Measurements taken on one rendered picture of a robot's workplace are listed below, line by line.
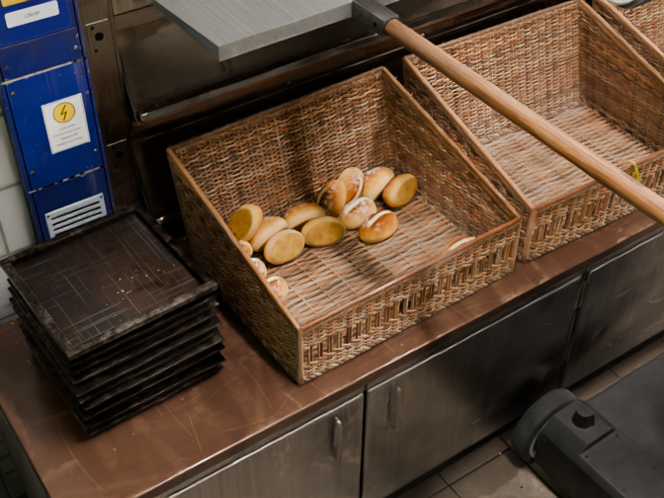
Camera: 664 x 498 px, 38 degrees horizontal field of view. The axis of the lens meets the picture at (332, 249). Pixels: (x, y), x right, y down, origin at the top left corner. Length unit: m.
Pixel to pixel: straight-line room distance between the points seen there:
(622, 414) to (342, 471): 0.73
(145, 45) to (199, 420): 0.70
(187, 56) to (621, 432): 1.30
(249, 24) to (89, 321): 0.57
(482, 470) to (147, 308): 1.09
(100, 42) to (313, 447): 0.86
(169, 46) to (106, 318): 0.55
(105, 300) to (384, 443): 0.71
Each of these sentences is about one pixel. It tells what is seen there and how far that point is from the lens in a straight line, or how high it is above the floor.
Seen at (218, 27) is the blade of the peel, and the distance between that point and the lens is 1.66.
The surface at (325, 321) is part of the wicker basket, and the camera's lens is 1.74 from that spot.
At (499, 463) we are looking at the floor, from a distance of 2.47.
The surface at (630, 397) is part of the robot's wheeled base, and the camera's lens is 2.46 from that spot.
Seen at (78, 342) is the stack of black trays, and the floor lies 0.80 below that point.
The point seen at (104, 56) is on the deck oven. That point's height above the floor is 1.07.
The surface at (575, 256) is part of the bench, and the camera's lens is 2.15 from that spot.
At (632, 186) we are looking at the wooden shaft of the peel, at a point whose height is 1.20.
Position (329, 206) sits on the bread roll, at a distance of 2.11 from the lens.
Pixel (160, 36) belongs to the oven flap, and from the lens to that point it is 1.89.
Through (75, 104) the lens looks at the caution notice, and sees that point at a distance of 1.81.
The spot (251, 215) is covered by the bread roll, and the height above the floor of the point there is 0.70.
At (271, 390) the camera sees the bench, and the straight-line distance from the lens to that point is 1.82.
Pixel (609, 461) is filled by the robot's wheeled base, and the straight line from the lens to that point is 2.29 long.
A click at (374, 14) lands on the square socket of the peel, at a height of 1.21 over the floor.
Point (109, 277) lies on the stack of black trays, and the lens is 1.75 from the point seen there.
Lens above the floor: 1.98
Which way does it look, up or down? 42 degrees down
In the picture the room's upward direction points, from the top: 1 degrees clockwise
